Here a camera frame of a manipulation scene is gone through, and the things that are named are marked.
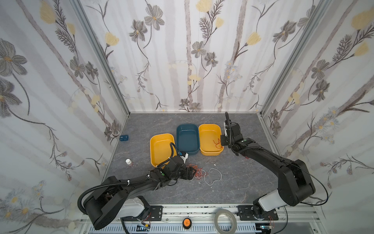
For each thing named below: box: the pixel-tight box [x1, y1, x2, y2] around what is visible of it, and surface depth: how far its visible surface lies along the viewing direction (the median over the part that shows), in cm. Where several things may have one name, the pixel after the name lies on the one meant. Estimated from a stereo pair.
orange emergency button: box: [182, 217, 193, 230], surface depth 65 cm
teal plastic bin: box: [176, 123, 200, 156], surface depth 105 cm
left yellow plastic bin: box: [149, 133, 177, 169], surface depth 100 cm
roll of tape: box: [214, 208, 238, 234], surface depth 69 cm
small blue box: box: [119, 134, 130, 142], surface depth 106 cm
